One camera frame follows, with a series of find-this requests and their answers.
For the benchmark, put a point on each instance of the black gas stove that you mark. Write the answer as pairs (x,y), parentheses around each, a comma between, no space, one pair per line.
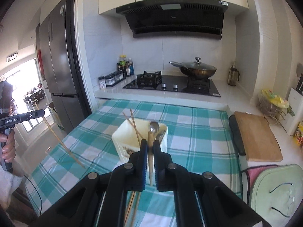
(175,88)

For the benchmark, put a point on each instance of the cardboard box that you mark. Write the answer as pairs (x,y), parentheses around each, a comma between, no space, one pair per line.
(58,118)

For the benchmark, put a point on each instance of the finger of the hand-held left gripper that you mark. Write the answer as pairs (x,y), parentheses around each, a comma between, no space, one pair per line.
(35,115)

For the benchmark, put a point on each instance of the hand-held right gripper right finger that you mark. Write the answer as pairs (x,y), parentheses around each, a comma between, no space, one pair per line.
(157,160)

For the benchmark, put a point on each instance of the black range hood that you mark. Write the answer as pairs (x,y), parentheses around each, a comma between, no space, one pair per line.
(175,21)

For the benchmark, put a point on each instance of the brown glass pitcher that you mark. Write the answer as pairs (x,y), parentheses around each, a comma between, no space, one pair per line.
(233,75)

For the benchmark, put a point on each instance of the dining table with chairs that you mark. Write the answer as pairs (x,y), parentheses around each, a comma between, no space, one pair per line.
(33,95)

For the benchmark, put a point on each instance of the ceiling vent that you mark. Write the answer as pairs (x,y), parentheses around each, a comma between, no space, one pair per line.
(12,56)

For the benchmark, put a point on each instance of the white knife block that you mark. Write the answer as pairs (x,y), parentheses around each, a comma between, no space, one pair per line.
(296,108)

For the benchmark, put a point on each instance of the wooden cutting board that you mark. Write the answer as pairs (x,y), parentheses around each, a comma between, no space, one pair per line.
(258,137)

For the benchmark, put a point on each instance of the green label oil bottle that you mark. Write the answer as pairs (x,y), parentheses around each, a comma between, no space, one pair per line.
(122,63)

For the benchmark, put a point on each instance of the cream plastic utensil holder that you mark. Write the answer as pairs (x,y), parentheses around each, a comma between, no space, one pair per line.
(125,144)

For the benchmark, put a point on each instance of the small white jar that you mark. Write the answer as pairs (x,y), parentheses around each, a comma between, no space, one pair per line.
(102,83)

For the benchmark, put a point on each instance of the metal spoon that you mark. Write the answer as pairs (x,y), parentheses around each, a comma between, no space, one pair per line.
(153,127)

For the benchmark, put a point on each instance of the wok with glass lid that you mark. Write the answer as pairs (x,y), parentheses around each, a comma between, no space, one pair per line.
(198,69)

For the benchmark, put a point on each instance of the wooden chopstick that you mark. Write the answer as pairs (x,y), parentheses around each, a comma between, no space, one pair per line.
(136,209)
(64,144)
(129,210)
(134,125)

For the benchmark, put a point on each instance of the person's left hand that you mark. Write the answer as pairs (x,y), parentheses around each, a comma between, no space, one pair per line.
(9,150)

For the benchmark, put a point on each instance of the grey refrigerator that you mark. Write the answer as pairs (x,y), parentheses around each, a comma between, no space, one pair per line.
(59,59)

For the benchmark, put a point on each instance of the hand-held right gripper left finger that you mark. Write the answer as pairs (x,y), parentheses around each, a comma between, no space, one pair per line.
(143,160)

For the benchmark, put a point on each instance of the group of condiment bottles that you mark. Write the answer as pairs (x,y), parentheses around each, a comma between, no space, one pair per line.
(114,79)

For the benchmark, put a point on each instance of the yellow snack packet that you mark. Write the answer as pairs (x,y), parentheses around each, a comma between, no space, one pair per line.
(299,133)

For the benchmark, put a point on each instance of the red wall hanging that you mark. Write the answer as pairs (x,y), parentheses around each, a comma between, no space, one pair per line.
(39,62)

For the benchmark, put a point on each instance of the teal checked tablecloth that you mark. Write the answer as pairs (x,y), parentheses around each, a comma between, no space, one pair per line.
(201,134)

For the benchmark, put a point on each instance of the dark sauce bottle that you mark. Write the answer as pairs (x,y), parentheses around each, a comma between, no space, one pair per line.
(129,68)

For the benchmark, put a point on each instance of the person's left forearm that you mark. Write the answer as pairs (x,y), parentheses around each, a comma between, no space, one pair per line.
(9,184)

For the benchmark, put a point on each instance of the pink cloth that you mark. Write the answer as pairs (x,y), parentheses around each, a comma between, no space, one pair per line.
(254,177)

